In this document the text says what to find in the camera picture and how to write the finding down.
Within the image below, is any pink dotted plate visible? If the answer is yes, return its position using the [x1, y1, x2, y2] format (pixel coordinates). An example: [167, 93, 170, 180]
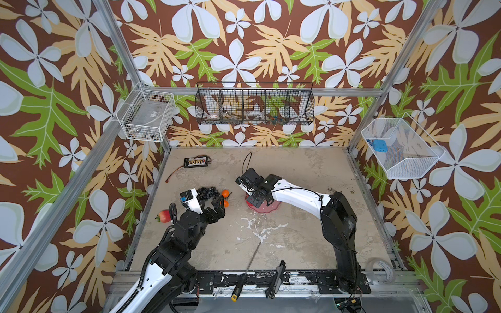
[245, 194, 281, 214]

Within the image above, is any black grape bunch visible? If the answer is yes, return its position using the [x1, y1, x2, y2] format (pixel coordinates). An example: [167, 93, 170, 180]
[196, 186, 220, 202]

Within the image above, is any red mango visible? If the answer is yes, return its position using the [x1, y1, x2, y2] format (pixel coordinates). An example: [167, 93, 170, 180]
[155, 209, 172, 224]

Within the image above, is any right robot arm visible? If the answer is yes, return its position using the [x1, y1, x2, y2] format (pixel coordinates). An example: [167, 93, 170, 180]
[236, 168, 363, 293]

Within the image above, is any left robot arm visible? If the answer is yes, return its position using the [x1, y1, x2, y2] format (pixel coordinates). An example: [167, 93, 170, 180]
[110, 192, 226, 312]

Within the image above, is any blue object in basket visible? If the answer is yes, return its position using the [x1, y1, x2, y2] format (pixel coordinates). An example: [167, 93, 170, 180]
[371, 139, 388, 153]

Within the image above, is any white mesh basket right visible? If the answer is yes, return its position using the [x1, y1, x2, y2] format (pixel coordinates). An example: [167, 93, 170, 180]
[361, 113, 446, 180]

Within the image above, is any black mounting rail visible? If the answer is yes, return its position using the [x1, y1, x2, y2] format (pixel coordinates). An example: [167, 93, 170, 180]
[191, 269, 371, 295]

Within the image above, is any yellow handled screwdriver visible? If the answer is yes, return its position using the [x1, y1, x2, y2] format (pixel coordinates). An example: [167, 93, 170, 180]
[231, 242, 262, 302]

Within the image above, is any black clamp bracket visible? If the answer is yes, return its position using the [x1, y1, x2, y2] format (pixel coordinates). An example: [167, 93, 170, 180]
[265, 260, 287, 299]

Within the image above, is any black wire basket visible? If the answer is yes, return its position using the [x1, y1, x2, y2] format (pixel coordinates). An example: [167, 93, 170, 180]
[194, 82, 315, 125]

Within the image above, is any white wire basket left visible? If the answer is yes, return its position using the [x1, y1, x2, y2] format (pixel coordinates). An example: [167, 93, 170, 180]
[117, 88, 176, 143]

